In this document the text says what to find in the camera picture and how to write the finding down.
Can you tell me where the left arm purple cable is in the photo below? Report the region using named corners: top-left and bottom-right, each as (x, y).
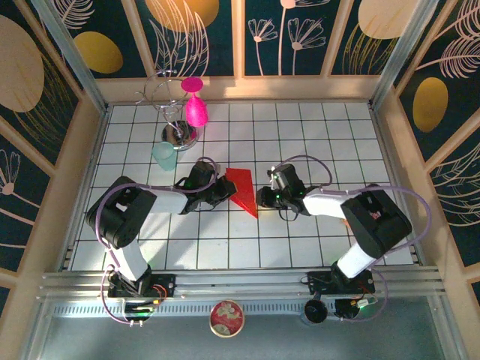
top-left (95, 156), bottom-right (221, 327)

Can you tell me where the small electronics board with LED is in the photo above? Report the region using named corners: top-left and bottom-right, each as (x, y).
top-left (334, 298), bottom-right (378, 320)
top-left (124, 298), bottom-right (161, 317)

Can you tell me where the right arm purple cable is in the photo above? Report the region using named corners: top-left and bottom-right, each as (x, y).
top-left (275, 154), bottom-right (432, 324)

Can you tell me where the pink wine glass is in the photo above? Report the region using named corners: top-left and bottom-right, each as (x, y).
top-left (180, 76), bottom-right (209, 128)

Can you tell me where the aluminium frame post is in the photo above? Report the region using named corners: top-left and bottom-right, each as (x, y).
top-left (29, 0), bottom-right (110, 113)
top-left (368, 0), bottom-right (440, 110)

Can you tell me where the round red floral tin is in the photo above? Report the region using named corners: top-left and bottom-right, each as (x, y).
top-left (208, 298), bottom-right (245, 338)

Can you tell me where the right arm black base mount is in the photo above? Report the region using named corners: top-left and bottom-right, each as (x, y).
top-left (301, 271), bottom-right (376, 297)

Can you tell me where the aluminium mounting rail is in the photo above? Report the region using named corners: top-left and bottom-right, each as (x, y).
top-left (36, 265), bottom-right (449, 301)

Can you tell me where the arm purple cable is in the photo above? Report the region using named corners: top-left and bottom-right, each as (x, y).
top-left (275, 154), bottom-right (432, 324)
top-left (95, 156), bottom-right (221, 327)

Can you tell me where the teal plastic cup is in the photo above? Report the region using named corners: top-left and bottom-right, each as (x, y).
top-left (151, 141), bottom-right (178, 173)

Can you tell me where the perforated metal strip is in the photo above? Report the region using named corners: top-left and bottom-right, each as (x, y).
top-left (48, 302), bottom-right (338, 320)

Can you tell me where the chrome wire glass stand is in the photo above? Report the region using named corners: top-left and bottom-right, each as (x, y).
top-left (134, 69), bottom-right (200, 151)

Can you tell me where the aluminium table side rail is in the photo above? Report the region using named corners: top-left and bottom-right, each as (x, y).
top-left (369, 104), bottom-right (428, 268)
top-left (55, 104), bottom-right (113, 273)

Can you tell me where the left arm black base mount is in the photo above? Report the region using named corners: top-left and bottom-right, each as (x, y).
top-left (107, 273), bottom-right (177, 299)

